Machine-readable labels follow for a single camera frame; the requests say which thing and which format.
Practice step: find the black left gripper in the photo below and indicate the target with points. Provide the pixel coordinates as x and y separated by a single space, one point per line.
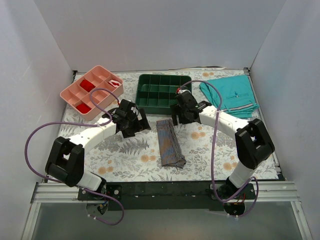
136 122

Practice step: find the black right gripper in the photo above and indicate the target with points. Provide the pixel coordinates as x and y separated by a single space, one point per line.
182 114

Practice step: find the grey striped underwear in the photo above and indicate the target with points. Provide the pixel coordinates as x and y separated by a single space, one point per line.
169 148

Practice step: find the teal shorts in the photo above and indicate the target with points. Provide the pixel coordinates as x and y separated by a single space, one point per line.
237 95

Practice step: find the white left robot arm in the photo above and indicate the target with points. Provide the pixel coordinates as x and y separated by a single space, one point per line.
66 161

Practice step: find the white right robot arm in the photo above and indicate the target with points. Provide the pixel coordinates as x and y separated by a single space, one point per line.
252 140

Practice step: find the green divided storage box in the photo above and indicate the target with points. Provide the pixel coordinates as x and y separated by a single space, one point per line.
156 93

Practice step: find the floral table cloth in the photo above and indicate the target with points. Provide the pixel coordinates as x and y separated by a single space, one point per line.
137 159

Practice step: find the red white rolled cloth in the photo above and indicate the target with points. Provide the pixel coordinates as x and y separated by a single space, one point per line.
114 83

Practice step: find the red rolled cloth lower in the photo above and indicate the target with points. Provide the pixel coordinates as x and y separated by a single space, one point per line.
83 108

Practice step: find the red rolled cloth upper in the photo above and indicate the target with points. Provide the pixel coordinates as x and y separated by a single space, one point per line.
87 85

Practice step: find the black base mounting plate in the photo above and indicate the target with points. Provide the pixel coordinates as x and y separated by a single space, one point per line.
161 195

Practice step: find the pink divided storage box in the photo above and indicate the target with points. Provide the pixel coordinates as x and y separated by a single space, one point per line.
96 88

